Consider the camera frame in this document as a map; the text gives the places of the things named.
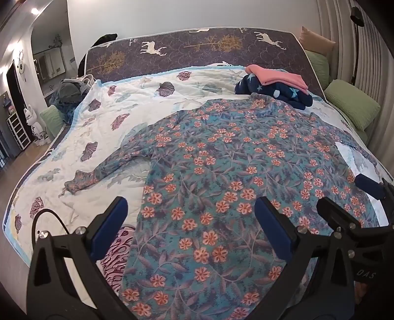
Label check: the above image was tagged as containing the teal floral shirt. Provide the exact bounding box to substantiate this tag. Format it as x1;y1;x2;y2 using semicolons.
63;92;382;320

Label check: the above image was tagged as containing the green pillow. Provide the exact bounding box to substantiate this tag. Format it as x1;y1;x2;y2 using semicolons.
40;105;66;139
305;51;330;90
324;79;381;131

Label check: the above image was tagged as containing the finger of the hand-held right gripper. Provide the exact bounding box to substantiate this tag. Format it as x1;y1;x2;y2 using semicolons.
317;196;365;243
355;173;394;200

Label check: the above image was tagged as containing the pile of grey blue clothes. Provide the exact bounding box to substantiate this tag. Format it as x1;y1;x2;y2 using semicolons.
51;74;96;124

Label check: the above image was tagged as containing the white shelf rack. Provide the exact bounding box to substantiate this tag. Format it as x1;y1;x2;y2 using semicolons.
7;111;31;150

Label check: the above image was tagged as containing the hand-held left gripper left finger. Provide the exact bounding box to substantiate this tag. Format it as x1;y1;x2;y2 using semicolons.
26;196;136;320

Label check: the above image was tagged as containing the pink folded garment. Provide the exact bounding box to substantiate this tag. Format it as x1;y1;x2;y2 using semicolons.
245;64;310;94

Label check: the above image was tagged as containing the black floor lamp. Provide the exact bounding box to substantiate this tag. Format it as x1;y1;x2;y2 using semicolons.
351;6;365;85

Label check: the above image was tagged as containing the white shell print quilt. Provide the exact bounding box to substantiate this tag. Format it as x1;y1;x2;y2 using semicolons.
1;62;394;267

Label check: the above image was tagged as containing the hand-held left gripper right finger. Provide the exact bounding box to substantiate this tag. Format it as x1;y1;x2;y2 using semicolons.
249;196;358;320

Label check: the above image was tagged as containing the black cable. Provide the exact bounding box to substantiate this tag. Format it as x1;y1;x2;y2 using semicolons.
31;208;71;247

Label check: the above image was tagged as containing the pink patterned cloth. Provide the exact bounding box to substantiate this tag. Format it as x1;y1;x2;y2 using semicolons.
98;226;136;296

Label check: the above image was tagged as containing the white bear figurine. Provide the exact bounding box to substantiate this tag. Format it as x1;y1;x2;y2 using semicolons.
23;105;51;145

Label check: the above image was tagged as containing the pale pleated curtain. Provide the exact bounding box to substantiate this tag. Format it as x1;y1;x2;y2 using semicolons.
317;0;394;124

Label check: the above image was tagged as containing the white cabinet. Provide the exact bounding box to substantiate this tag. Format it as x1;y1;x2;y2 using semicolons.
33;46;66;80

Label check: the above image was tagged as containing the navy star print garment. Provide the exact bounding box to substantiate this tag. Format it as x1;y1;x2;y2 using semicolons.
234;72;314;111

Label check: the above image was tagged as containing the beige pillow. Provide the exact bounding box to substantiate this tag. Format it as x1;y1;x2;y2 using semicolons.
299;26;336;57

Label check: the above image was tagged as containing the dark deer print mattress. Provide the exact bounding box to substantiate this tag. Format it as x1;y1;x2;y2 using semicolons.
84;27;325;99

